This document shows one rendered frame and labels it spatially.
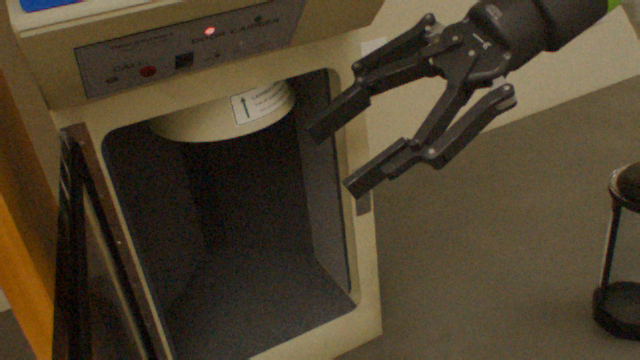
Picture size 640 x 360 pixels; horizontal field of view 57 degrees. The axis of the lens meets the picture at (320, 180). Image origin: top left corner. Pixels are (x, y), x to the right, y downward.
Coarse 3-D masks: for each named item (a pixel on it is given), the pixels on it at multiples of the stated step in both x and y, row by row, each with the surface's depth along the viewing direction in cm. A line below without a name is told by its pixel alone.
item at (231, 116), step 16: (224, 96) 63; (240, 96) 63; (256, 96) 64; (272, 96) 66; (288, 96) 68; (176, 112) 64; (192, 112) 63; (208, 112) 63; (224, 112) 63; (240, 112) 64; (256, 112) 64; (272, 112) 66; (288, 112) 68; (160, 128) 66; (176, 128) 64; (192, 128) 64; (208, 128) 63; (224, 128) 63; (240, 128) 64; (256, 128) 64
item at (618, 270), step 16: (624, 192) 73; (624, 208) 74; (624, 224) 75; (624, 240) 75; (624, 256) 76; (624, 272) 77; (608, 288) 81; (624, 288) 78; (608, 304) 82; (624, 304) 80; (624, 320) 81
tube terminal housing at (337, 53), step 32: (352, 32) 63; (256, 64) 60; (288, 64) 61; (320, 64) 63; (128, 96) 55; (160, 96) 57; (192, 96) 58; (96, 128) 55; (352, 128) 69; (352, 160) 71; (352, 224) 79; (352, 256) 82; (352, 288) 84; (352, 320) 83; (288, 352) 80; (320, 352) 83
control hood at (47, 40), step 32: (96, 0) 40; (128, 0) 41; (160, 0) 42; (192, 0) 43; (224, 0) 45; (256, 0) 47; (320, 0) 51; (352, 0) 54; (384, 0) 57; (32, 32) 39; (64, 32) 40; (96, 32) 42; (128, 32) 44; (320, 32) 57; (32, 64) 43; (64, 64) 44; (224, 64) 55; (64, 96) 48
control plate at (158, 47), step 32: (288, 0) 49; (160, 32) 45; (192, 32) 47; (224, 32) 49; (256, 32) 52; (288, 32) 54; (96, 64) 46; (128, 64) 48; (160, 64) 50; (192, 64) 52; (96, 96) 51
